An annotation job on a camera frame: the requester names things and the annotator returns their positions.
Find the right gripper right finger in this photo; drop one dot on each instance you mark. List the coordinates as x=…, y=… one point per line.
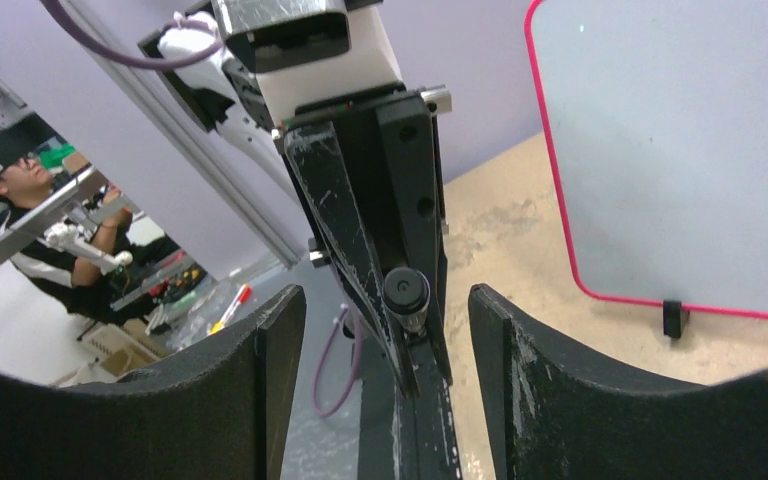
x=558, y=409

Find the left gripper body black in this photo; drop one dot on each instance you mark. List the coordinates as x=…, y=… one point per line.
x=368, y=163

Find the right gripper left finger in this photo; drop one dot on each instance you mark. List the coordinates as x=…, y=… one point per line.
x=219, y=409

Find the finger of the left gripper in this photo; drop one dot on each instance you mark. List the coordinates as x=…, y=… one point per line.
x=317, y=162
x=429, y=210

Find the whiteboard with red frame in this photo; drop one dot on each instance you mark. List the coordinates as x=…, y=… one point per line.
x=655, y=115

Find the black whiteboard marker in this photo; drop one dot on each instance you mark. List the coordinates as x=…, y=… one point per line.
x=407, y=296

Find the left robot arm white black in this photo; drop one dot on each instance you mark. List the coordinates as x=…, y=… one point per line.
x=220, y=94

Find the black whiteboard stand foot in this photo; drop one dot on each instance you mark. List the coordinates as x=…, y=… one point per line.
x=674, y=319

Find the person with glasses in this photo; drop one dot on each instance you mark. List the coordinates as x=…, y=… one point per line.
x=63, y=262

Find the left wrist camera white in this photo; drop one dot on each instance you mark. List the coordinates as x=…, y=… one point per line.
x=305, y=52

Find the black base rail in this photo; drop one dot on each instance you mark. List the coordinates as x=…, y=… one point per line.
x=405, y=438

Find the aluminium extrusion post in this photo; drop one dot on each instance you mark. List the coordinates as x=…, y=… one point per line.
x=217, y=202

